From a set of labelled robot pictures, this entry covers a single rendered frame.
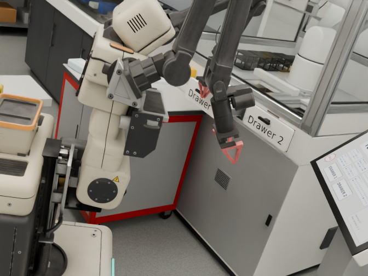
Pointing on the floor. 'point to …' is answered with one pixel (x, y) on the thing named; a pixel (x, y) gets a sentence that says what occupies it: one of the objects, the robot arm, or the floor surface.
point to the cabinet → (254, 206)
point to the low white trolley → (171, 167)
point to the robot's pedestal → (24, 88)
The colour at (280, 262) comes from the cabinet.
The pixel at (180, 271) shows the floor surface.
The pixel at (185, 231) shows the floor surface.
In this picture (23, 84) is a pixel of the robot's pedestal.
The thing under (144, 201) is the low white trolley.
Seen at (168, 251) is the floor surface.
